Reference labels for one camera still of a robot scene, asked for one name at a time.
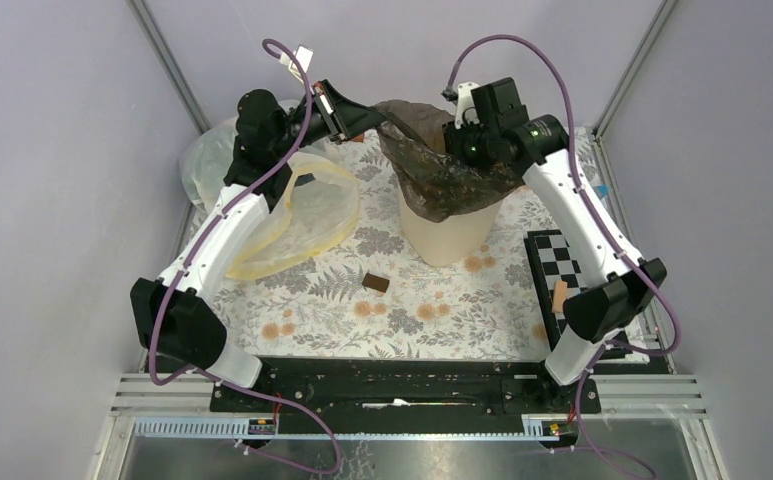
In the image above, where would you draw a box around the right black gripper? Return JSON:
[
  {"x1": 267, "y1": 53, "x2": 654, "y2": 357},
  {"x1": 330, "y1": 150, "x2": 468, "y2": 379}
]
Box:
[{"x1": 441, "y1": 115, "x2": 498, "y2": 180}]

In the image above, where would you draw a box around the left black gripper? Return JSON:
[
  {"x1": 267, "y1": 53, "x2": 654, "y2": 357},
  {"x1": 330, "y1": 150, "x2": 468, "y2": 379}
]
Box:
[{"x1": 271, "y1": 79, "x2": 387, "y2": 159}]

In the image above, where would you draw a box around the dark trash bag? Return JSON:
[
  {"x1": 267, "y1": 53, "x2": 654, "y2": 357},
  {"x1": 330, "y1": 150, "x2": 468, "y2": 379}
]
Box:
[{"x1": 373, "y1": 99, "x2": 524, "y2": 223}]

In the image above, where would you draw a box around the translucent white plastic bag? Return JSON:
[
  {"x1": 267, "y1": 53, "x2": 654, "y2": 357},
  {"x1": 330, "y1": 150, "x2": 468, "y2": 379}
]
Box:
[{"x1": 178, "y1": 117, "x2": 361, "y2": 280}]

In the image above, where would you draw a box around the beige plastic trash bin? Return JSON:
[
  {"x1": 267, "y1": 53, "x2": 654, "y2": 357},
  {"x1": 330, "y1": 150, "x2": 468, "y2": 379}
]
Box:
[{"x1": 397, "y1": 125, "x2": 503, "y2": 268}]

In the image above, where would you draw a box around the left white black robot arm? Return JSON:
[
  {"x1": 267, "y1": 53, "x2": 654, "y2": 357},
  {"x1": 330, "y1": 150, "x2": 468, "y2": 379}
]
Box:
[{"x1": 130, "y1": 80, "x2": 386, "y2": 411}]

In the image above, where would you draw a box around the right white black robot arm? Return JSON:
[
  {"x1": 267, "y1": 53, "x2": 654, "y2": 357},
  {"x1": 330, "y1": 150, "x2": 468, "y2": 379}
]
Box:
[{"x1": 442, "y1": 78, "x2": 667, "y2": 412}]

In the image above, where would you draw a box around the black white checkerboard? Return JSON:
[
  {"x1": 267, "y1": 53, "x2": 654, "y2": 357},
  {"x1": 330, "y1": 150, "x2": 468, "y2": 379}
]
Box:
[{"x1": 524, "y1": 230, "x2": 587, "y2": 349}]

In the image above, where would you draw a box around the small brown wooden block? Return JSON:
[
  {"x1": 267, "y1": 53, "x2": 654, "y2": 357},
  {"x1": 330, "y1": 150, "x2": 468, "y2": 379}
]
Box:
[{"x1": 361, "y1": 273, "x2": 390, "y2": 293}]

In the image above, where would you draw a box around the tan wooden block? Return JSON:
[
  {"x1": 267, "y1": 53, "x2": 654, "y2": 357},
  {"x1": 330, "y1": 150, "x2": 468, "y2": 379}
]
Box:
[{"x1": 551, "y1": 280, "x2": 568, "y2": 315}]

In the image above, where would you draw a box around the floral patterned table mat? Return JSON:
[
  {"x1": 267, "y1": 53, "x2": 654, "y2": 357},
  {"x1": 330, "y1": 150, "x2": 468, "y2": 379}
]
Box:
[{"x1": 211, "y1": 132, "x2": 556, "y2": 362}]

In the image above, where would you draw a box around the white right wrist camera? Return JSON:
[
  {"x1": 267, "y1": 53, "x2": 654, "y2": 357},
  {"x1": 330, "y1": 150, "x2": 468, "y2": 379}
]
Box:
[{"x1": 442, "y1": 82, "x2": 480, "y2": 129}]

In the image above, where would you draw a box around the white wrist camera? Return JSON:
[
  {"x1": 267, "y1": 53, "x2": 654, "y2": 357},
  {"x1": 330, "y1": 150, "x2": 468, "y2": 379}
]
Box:
[
  {"x1": 279, "y1": 45, "x2": 314, "y2": 85},
  {"x1": 442, "y1": 82, "x2": 480, "y2": 129}
]

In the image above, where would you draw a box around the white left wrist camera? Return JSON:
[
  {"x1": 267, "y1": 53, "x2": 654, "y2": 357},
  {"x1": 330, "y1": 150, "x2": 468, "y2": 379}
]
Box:
[{"x1": 279, "y1": 45, "x2": 314, "y2": 85}]

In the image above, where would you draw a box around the right aluminium frame post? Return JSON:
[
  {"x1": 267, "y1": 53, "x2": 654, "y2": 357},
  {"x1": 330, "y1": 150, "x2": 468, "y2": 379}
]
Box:
[{"x1": 592, "y1": 0, "x2": 681, "y2": 138}]

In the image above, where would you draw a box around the aluminium frame post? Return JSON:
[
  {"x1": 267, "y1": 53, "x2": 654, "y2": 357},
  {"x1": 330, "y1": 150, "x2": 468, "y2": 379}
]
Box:
[
  {"x1": 592, "y1": 0, "x2": 681, "y2": 138},
  {"x1": 126, "y1": 0, "x2": 212, "y2": 134}
]

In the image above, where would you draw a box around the left aluminium frame post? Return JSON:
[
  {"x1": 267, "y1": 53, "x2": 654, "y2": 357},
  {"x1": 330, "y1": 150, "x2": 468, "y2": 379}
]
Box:
[{"x1": 126, "y1": 0, "x2": 212, "y2": 134}]

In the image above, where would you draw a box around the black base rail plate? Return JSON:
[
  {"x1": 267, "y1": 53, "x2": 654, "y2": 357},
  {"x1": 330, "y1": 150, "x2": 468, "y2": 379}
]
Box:
[{"x1": 210, "y1": 357, "x2": 603, "y2": 437}]

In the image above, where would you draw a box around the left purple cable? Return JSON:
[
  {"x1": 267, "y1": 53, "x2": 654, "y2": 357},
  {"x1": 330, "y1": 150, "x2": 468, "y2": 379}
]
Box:
[{"x1": 147, "y1": 37, "x2": 344, "y2": 476}]

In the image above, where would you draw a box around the grey slotted cable duct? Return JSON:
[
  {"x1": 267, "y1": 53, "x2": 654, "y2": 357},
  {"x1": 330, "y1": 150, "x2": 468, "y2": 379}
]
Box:
[{"x1": 134, "y1": 417, "x2": 562, "y2": 443}]

